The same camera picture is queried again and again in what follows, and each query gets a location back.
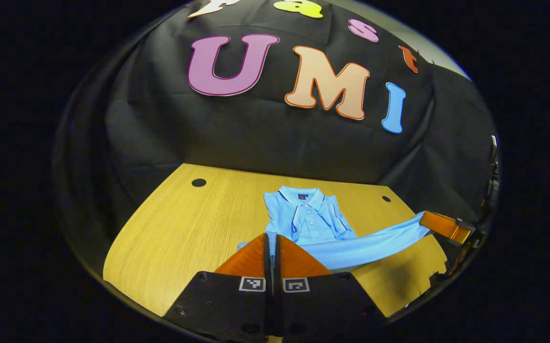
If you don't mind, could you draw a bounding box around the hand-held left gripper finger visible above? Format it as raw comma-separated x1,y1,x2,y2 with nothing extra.
275,234,388,340
162,232,274,343

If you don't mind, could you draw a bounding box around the light blue T-shirt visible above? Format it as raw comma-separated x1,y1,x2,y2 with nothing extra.
237,185,431,273

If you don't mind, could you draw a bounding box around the black backdrop cloth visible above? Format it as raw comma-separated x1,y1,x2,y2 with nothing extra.
51,0,499,270

